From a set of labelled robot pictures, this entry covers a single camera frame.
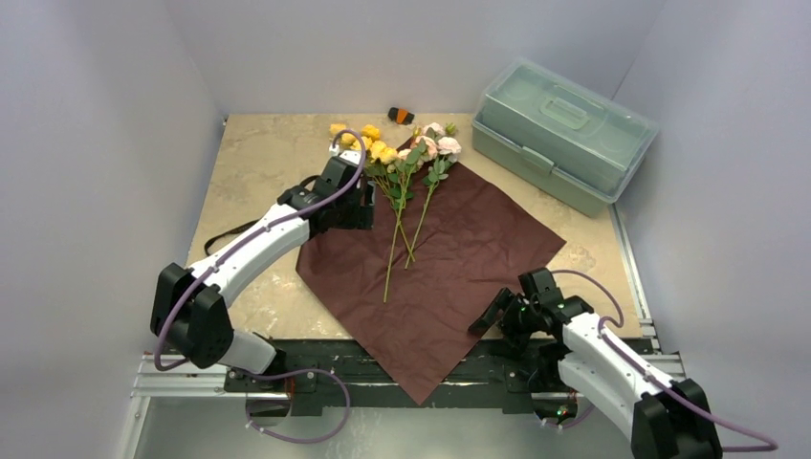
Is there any small orange black object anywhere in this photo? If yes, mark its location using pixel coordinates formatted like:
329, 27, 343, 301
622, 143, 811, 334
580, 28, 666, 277
387, 107, 415, 125

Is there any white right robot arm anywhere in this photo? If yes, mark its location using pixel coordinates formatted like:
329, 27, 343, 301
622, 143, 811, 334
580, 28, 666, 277
468, 268, 723, 458

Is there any green plastic toolbox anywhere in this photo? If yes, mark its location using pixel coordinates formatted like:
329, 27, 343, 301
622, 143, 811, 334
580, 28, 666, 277
471, 59, 660, 218

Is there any dark red wrapping paper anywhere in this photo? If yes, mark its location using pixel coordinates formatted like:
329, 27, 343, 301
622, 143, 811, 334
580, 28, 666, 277
295, 140, 568, 406

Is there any aluminium frame rail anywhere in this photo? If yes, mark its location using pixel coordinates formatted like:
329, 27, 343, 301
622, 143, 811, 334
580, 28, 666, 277
117, 208, 711, 459

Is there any yellow fake flower stem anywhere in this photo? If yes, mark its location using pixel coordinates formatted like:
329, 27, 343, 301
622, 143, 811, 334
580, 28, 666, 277
328, 122, 416, 264

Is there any peach fake rose stem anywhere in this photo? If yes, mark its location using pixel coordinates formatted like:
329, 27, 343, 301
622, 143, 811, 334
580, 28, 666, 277
378, 127, 436, 303

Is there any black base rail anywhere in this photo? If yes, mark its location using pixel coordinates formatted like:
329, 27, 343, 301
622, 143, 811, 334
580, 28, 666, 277
217, 339, 572, 417

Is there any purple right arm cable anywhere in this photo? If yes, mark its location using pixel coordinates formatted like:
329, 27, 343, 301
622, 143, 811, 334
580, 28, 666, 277
541, 269, 779, 454

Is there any pink fake rose stem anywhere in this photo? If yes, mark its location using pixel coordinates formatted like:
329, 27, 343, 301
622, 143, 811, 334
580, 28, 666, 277
398, 122, 462, 269

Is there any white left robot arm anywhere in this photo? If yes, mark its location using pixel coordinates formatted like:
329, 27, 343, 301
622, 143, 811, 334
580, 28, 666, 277
149, 150, 374, 391

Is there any black lanyard strap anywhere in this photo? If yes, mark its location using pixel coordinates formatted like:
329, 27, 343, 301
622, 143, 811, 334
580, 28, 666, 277
204, 218, 261, 258

